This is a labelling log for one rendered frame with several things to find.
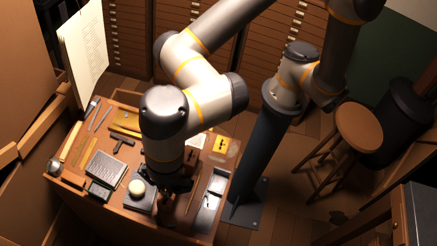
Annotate small green tray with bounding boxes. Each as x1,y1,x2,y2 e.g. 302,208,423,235
83,179,114,204

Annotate brass ruler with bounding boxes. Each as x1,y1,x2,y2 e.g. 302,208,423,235
78,136,99,171
70,135,90,168

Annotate black round stove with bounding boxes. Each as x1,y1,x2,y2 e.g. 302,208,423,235
358,76,435,171

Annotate grey type forme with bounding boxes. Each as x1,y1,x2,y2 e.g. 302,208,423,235
84,149,130,191

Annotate yellow card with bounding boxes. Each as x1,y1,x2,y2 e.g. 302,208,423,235
212,134,231,155

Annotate cream ball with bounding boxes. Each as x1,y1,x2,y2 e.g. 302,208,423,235
128,179,147,199

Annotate slanted wooden case frame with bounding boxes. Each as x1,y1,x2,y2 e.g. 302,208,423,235
0,0,84,246

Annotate round wooden stool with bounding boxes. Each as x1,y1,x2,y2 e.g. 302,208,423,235
291,100,384,206

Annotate long wooden beam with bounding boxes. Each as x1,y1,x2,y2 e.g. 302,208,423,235
358,54,437,212

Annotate white hatched paper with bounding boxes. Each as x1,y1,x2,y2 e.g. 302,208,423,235
184,132,208,151

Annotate brown slotted wooden block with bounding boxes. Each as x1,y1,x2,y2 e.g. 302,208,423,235
183,145,201,177

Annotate brown wooden key block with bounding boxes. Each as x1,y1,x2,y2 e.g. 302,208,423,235
156,194,179,229

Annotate grey metal galley tray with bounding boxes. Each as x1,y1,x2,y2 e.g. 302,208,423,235
190,165,232,236

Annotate dark grey brush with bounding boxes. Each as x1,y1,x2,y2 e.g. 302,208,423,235
83,96,102,121

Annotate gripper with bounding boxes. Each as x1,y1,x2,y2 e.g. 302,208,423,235
138,162,195,198

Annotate round metal bell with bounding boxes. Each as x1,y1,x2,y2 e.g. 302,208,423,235
45,156,65,178

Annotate thin wooden stick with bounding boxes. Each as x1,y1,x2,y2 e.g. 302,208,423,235
184,169,203,216

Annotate dark T-shaped tool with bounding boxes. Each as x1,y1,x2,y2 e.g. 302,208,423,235
109,132,136,155

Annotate light wooden bar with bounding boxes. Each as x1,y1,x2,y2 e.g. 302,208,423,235
58,120,84,163

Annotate narrow wooden drawer cabinet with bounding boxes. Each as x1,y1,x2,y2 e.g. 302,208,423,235
102,0,154,83

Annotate open wooden box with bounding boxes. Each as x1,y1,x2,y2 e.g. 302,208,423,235
109,88,144,107

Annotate long orange wooden stick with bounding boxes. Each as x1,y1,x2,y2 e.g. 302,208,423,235
106,99,140,114

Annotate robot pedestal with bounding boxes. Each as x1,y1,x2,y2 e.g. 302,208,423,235
220,100,295,231

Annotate wooden desk with grey top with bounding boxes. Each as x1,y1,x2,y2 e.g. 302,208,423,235
310,180,437,246

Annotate yellow flat plate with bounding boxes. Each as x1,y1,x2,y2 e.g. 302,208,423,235
108,106,143,140

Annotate hanging white paper sheets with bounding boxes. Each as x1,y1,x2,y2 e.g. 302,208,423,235
56,0,110,112

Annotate brown wooden type cabinet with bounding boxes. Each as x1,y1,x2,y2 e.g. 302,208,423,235
42,94,242,246

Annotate grey metal file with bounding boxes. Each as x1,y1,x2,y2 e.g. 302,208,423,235
93,105,114,133
86,102,103,132

